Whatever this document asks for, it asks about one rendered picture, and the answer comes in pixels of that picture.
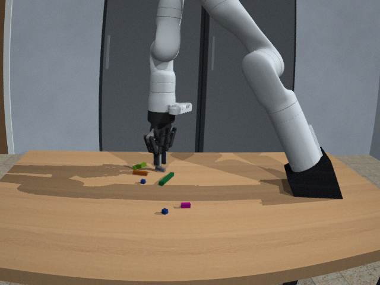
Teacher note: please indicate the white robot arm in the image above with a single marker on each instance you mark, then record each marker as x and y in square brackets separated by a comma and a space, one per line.
[260, 68]

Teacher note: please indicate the small magenta block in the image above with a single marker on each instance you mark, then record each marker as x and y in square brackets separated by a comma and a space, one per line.
[185, 205]

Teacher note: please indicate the grey rod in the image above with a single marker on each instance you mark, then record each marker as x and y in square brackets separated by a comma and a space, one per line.
[161, 169]

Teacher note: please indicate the orange rod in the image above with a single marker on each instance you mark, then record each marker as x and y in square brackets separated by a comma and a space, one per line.
[139, 172]

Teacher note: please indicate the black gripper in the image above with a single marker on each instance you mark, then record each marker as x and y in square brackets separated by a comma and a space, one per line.
[161, 131]

